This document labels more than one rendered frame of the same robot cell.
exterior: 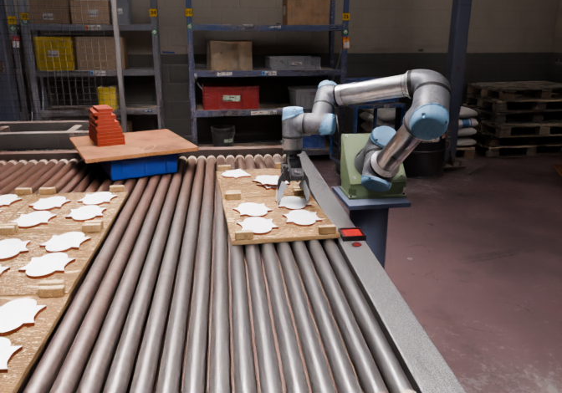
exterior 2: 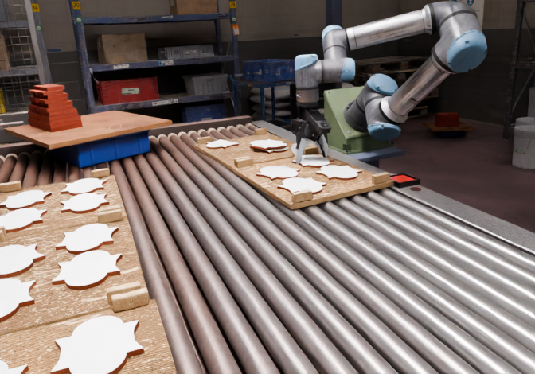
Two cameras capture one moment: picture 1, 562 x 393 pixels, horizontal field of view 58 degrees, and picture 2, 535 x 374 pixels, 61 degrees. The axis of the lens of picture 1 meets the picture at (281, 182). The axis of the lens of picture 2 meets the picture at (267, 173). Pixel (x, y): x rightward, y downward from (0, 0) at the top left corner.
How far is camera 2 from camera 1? 67 cm
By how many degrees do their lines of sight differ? 15
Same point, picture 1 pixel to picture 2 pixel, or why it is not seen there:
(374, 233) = not seen: hidden behind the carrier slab
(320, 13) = (208, 2)
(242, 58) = (136, 51)
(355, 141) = (338, 96)
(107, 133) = (60, 114)
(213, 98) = (111, 92)
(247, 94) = (146, 86)
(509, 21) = (365, 6)
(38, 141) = not seen: outside the picture
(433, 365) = not seen: outside the picture
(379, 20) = (257, 9)
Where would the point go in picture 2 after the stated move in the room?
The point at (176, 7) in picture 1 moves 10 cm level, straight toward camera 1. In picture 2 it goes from (56, 3) to (56, 2)
